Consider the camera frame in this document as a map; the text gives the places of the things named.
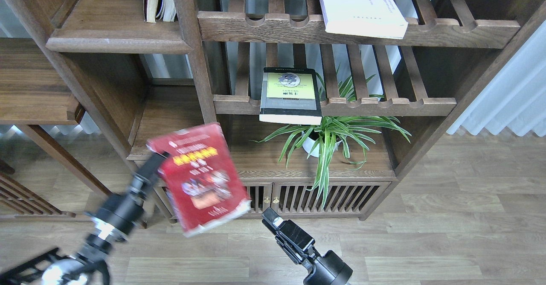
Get black and green book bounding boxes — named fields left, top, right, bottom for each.
left=259, top=67, right=322, bottom=125

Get white curtain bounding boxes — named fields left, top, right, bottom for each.
left=447, top=23, right=546, bottom=137

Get red cover book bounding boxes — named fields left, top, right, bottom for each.
left=147, top=122, right=251, bottom=238

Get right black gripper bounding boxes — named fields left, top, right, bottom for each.
left=262, top=207, right=353, bottom=285

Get brass cabinet door knobs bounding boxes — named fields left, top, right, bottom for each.
left=263, top=196, right=280, bottom=204

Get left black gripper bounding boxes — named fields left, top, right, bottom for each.
left=90, top=151, right=169, bottom=243

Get upright cream books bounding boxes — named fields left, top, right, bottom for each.
left=144, top=0, right=176, bottom=23

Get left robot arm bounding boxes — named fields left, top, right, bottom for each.
left=1, top=151, right=169, bottom=285

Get wooden side table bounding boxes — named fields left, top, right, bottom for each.
left=1, top=38, right=111, bottom=221

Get dark wooden bookshelf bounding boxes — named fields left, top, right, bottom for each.
left=4, top=0, right=545, bottom=220

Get spider plant in white pot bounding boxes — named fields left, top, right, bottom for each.
left=253, top=65, right=412, bottom=209

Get white and purple book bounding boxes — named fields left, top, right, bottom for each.
left=319, top=0, right=408, bottom=39

